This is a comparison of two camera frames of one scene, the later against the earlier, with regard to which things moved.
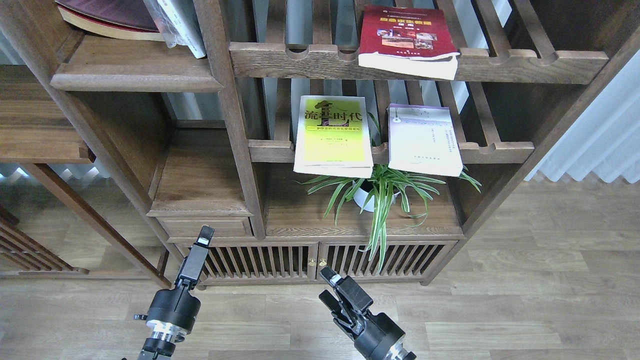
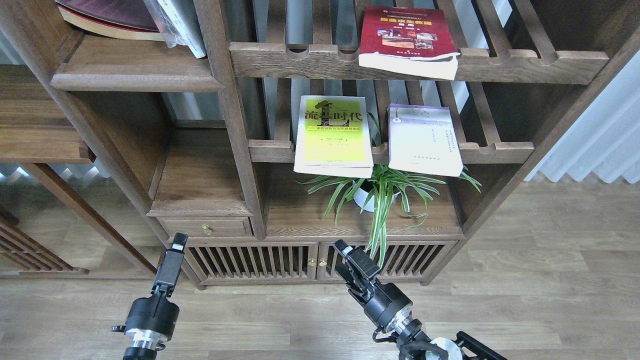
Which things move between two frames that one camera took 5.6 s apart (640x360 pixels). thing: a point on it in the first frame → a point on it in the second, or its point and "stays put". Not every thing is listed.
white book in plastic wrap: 177,21 stays put
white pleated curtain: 606,140 stays put
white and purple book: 423,139 stays put
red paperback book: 408,40 stays put
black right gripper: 373,332 → 387,301
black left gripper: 178,308 → 155,316
